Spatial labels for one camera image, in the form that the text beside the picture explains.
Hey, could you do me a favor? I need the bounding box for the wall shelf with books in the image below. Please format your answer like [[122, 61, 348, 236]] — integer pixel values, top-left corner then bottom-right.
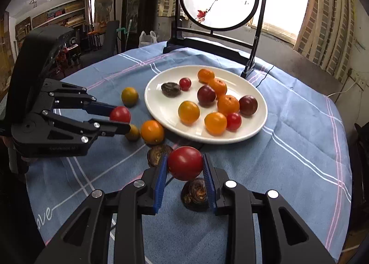
[[14, 0, 87, 41]]

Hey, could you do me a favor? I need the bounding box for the blue striped tablecloth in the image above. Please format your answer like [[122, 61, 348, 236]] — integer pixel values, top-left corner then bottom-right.
[[25, 40, 353, 264]]

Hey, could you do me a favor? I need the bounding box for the white plastic bag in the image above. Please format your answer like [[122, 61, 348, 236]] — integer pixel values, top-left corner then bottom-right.
[[139, 30, 158, 48]]

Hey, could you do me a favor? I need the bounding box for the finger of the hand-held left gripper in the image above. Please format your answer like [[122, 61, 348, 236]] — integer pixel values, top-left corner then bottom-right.
[[40, 110, 131, 145], [42, 78, 120, 117]]

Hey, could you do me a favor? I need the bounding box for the brown water chestnut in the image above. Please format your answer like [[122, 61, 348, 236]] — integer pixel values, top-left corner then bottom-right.
[[161, 82, 182, 97], [181, 178, 212, 212], [147, 144, 173, 168]]

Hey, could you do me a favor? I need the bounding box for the yellow orange tomato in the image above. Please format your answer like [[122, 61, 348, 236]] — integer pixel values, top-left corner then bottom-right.
[[178, 101, 200, 125]]

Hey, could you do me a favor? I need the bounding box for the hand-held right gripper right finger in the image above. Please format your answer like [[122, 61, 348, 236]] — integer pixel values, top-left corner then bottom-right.
[[202, 153, 336, 264]]

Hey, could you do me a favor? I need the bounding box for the dark grey chair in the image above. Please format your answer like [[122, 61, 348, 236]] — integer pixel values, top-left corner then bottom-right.
[[79, 20, 120, 64]]

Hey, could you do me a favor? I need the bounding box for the small yellow green tomato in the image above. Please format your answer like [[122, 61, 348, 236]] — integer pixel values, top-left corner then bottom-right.
[[125, 124, 141, 141]]

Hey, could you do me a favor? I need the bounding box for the white round plate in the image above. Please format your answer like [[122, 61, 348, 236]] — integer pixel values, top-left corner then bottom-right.
[[144, 65, 268, 145]]

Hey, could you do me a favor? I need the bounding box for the dark red plum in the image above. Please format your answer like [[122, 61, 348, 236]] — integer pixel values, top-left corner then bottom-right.
[[239, 95, 258, 116], [197, 85, 217, 107]]

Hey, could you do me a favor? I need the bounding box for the green and white pole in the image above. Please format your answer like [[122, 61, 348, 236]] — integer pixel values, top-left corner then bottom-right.
[[116, 26, 130, 51]]

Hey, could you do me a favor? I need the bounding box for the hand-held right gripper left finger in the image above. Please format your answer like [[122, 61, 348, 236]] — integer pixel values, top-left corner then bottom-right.
[[35, 153, 169, 264]]

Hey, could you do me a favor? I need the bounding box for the black framed bird painting screen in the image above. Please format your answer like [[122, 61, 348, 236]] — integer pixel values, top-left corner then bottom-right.
[[162, 0, 270, 79]]

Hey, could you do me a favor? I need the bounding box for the white wall socket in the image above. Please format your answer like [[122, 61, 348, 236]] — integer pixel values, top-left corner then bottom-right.
[[347, 68, 365, 89]]

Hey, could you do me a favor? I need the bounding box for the white power cable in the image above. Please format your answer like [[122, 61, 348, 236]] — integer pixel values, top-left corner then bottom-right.
[[326, 80, 358, 98]]

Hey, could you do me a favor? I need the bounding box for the standing fan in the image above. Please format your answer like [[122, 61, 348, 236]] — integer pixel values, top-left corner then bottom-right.
[[95, 0, 113, 24]]

